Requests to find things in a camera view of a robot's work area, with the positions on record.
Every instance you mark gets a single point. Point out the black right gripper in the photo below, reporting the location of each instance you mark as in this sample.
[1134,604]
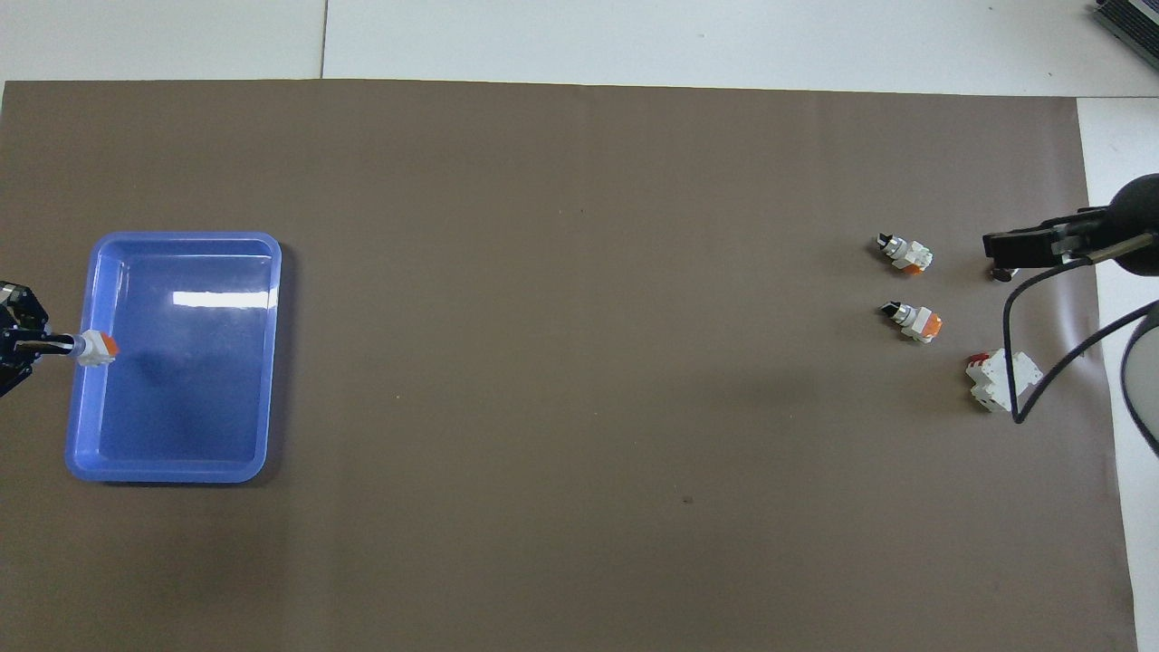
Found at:
[1141,217]

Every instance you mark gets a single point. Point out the selector switch with glowing block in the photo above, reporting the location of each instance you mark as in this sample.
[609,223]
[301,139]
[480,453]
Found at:
[95,349]

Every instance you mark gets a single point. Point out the dark cylindrical capacitor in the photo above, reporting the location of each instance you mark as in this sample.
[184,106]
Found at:
[1000,272]

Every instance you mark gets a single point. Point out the white circuit breaker red lever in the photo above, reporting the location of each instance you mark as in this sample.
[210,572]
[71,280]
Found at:
[991,385]

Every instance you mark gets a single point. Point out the blue plastic tray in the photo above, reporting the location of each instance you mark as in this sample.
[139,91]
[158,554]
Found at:
[181,389]

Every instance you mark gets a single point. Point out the dark grey ribbed device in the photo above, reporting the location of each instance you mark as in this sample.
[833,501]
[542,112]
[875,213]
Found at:
[1132,23]

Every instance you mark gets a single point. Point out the brown table mat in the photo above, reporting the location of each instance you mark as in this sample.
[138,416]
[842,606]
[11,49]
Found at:
[543,181]

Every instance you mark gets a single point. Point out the upper orange push button switch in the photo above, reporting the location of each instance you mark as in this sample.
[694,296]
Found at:
[907,254]

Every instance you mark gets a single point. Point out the selector switch with orange block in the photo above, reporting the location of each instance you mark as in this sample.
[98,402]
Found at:
[916,322]

